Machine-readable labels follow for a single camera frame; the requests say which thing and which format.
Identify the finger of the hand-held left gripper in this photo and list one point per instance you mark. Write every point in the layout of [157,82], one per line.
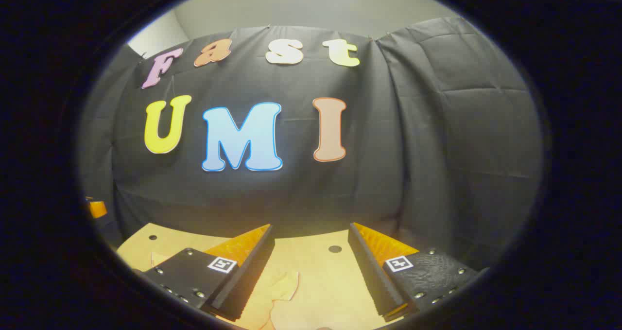
[97,208]

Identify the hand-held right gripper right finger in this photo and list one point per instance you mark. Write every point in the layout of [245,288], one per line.
[374,276]

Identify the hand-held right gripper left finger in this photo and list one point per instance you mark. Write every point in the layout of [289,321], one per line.
[248,281]

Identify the black backdrop cloth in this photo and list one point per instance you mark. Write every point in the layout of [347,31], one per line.
[291,189]

